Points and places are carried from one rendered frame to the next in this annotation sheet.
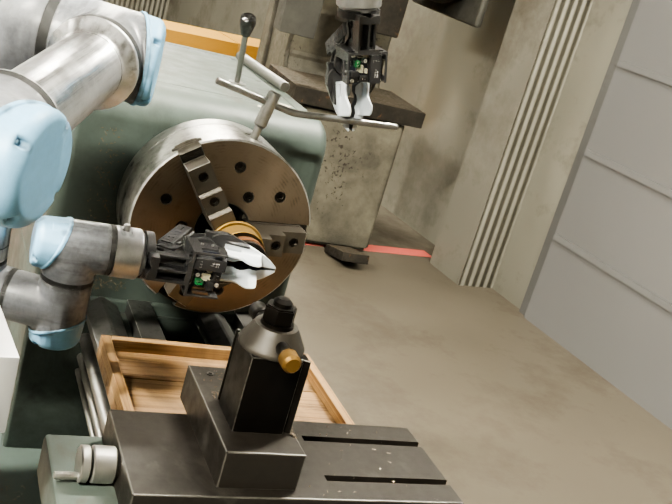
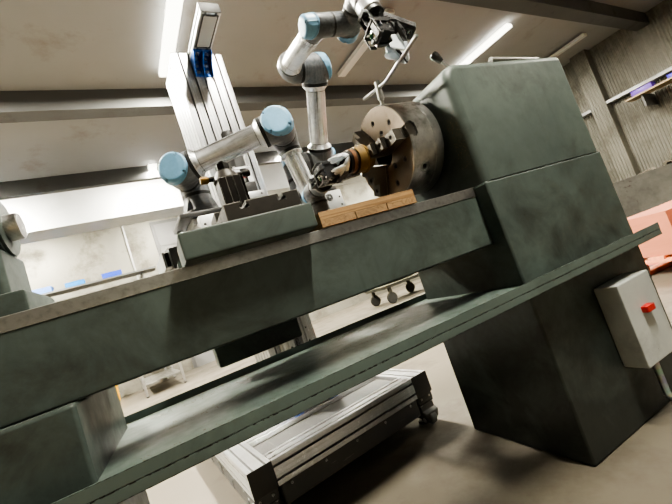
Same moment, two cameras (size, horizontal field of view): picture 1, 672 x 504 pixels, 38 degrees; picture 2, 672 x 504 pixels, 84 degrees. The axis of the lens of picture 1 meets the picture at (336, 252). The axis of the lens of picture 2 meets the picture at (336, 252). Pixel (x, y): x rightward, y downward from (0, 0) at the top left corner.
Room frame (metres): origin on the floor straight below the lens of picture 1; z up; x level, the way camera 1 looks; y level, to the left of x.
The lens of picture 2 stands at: (1.33, -1.05, 0.73)
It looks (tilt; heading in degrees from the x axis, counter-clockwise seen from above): 4 degrees up; 91
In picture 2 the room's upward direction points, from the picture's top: 19 degrees counter-clockwise
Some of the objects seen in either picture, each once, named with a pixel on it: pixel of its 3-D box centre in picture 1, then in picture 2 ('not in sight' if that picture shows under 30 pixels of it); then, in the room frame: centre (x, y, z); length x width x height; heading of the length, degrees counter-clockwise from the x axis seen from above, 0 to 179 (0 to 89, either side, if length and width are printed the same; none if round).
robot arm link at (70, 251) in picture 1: (72, 247); (314, 192); (1.30, 0.36, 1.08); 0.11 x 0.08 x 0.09; 115
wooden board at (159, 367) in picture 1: (228, 401); (343, 225); (1.36, 0.09, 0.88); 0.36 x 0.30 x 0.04; 116
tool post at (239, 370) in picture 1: (262, 381); (234, 195); (1.08, 0.04, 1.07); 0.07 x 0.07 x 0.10; 26
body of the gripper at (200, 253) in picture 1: (182, 261); (326, 176); (1.36, 0.21, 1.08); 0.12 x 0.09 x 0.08; 115
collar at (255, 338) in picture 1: (273, 335); (225, 176); (1.07, 0.04, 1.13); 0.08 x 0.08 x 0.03
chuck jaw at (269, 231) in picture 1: (277, 238); (390, 141); (1.59, 0.10, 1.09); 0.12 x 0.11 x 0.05; 116
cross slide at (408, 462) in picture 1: (284, 471); (248, 229); (1.10, -0.02, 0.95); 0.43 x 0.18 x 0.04; 116
